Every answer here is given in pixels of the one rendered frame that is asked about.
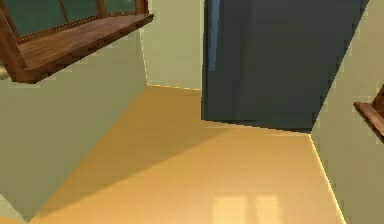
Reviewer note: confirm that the brown wooden framed window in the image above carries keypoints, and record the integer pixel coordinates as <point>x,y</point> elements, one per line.
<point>373,115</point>
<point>66,43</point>

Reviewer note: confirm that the dark blue room door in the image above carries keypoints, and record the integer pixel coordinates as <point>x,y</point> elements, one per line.
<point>266,66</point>

